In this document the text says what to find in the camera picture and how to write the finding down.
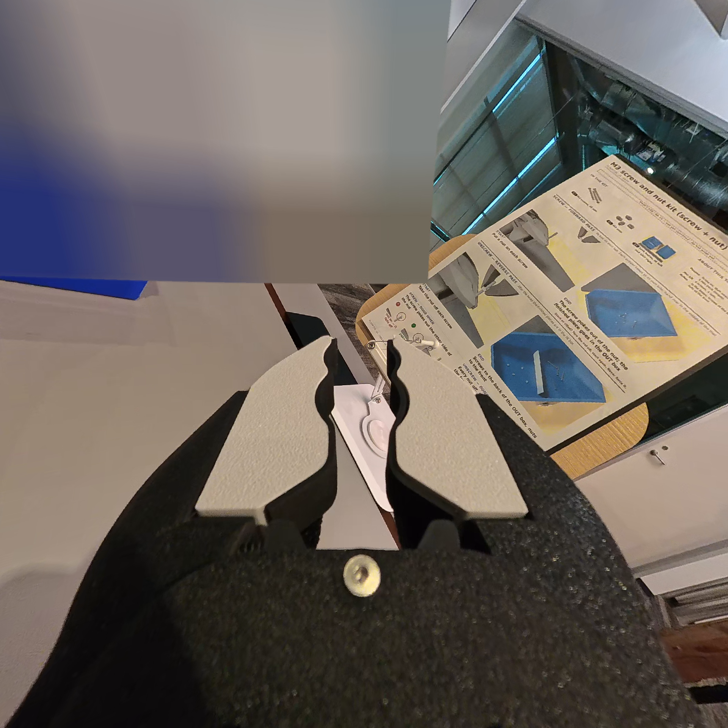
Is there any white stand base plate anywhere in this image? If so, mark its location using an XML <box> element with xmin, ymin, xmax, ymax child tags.
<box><xmin>333</xmin><ymin>370</ymin><xmax>397</xmax><ymax>511</ymax></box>

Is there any black table inlay panel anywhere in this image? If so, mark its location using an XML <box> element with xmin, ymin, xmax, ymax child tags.
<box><xmin>286</xmin><ymin>312</ymin><xmax>343</xmax><ymax>389</ymax></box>

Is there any glass partition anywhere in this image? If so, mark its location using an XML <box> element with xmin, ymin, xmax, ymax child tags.
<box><xmin>432</xmin><ymin>28</ymin><xmax>604</xmax><ymax>240</ymax></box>

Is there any wire page holder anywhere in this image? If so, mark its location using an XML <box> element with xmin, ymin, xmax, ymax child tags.
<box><xmin>367</xmin><ymin>334</ymin><xmax>428</xmax><ymax>357</ymax></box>

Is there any printed instruction sheet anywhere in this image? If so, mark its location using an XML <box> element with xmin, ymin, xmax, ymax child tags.
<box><xmin>361</xmin><ymin>155</ymin><xmax>728</xmax><ymax>453</ymax></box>

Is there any silver ventilation duct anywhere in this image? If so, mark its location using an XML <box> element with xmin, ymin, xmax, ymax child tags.
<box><xmin>569</xmin><ymin>74</ymin><xmax>728</xmax><ymax>211</ymax></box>

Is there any brown wooden table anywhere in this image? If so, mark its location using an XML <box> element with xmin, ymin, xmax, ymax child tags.
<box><xmin>662</xmin><ymin>626</ymin><xmax>728</xmax><ymax>683</ymax></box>

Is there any instruction sheet on stand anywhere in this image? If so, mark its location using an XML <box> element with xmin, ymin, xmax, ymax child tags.
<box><xmin>355</xmin><ymin>236</ymin><xmax>650</xmax><ymax>481</ymax></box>

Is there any blue plastic bin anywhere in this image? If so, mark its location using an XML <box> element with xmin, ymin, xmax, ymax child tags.
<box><xmin>0</xmin><ymin>279</ymin><xmax>147</xmax><ymax>301</ymax></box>

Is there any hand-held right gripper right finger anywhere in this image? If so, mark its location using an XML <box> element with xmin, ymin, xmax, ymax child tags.
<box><xmin>386</xmin><ymin>338</ymin><xmax>530</xmax><ymax>549</ymax></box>

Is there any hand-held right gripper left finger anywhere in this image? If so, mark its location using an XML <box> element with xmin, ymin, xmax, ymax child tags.
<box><xmin>194</xmin><ymin>334</ymin><xmax>339</xmax><ymax>549</ymax></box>

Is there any white low cabinet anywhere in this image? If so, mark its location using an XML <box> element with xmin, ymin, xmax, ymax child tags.
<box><xmin>574</xmin><ymin>406</ymin><xmax>728</xmax><ymax>592</ymax></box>

